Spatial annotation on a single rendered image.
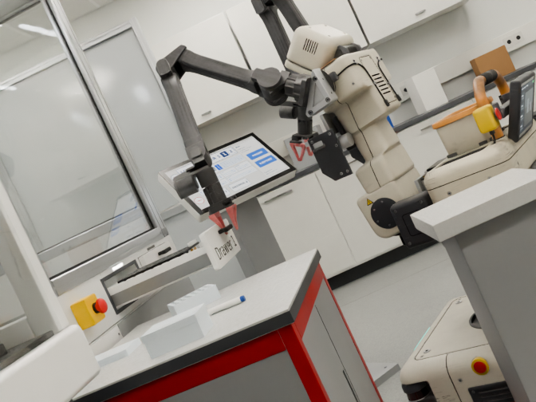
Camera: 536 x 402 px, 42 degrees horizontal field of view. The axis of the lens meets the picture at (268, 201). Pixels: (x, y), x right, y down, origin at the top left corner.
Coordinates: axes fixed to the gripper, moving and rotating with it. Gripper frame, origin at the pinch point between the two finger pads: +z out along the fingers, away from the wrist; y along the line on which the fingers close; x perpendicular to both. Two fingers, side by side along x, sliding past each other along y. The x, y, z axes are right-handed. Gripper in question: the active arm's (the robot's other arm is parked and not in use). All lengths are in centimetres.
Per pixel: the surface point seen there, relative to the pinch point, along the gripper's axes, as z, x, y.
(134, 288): 3.2, 15.8, 29.1
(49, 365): 3, 98, 12
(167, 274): 3.6, 15.8, 18.2
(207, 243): 0.1, 17.6, 3.2
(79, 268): -8.6, 26.2, 36.5
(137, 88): -82, -161, 56
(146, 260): -1.4, -15.4, 34.7
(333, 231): 47, -297, 8
